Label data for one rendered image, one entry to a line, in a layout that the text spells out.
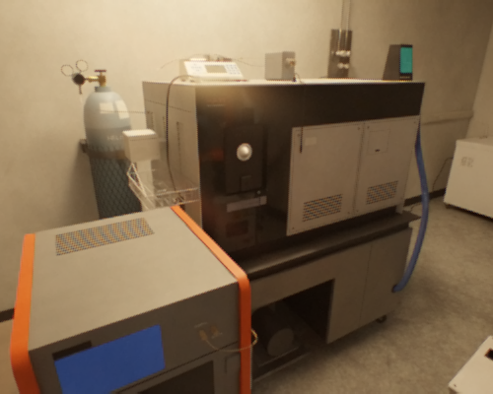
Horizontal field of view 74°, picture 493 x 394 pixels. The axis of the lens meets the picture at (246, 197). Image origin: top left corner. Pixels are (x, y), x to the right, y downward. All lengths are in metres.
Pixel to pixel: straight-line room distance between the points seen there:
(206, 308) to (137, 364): 0.14
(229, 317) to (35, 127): 1.76
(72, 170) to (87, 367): 1.74
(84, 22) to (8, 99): 0.58
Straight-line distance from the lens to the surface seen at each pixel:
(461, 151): 4.22
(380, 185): 1.79
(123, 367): 0.62
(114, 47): 2.20
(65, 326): 0.58
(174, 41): 2.29
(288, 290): 1.51
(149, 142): 1.38
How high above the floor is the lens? 1.48
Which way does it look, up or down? 21 degrees down
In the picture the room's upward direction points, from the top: straight up
